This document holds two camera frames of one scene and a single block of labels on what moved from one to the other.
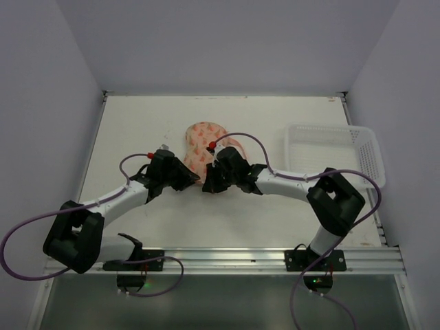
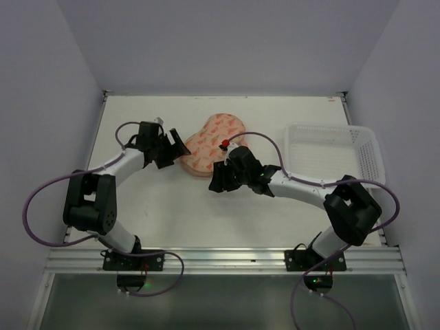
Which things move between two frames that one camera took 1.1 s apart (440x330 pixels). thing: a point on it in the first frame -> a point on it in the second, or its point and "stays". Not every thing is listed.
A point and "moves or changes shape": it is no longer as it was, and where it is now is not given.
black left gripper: [177, 172] -> [166, 149]
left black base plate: [148, 265] stays
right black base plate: [302, 260] stays
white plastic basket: [311, 149] stays
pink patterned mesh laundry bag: [199, 136] moves or changes shape
